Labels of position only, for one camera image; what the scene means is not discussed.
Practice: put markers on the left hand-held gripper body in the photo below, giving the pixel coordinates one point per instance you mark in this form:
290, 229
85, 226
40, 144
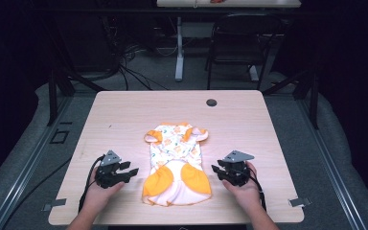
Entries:
108, 174

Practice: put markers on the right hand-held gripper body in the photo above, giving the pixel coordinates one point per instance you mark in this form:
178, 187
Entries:
237, 172

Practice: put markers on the orange and white baby dress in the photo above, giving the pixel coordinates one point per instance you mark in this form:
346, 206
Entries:
175, 159

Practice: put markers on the person's right hand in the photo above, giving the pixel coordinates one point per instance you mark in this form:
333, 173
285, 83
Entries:
249, 195

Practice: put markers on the person's left hand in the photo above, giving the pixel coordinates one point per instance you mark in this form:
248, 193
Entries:
97, 198

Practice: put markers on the round grey table grommet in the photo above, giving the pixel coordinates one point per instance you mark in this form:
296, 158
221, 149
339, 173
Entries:
211, 102

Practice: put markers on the white background desk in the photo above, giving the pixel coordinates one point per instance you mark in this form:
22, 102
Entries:
179, 48

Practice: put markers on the black metal chair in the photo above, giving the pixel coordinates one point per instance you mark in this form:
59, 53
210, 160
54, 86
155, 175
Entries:
246, 35

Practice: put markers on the red object on desk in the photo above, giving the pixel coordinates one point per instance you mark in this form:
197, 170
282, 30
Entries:
218, 1

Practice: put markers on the grey metal table bracket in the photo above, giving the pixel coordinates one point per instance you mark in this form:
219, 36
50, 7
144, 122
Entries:
299, 202
55, 203

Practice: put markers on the aluminium floor rail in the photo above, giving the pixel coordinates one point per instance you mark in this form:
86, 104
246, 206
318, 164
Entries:
329, 163
28, 166

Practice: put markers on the black metal stand frame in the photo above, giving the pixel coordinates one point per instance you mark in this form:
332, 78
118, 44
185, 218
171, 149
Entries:
314, 96
52, 96

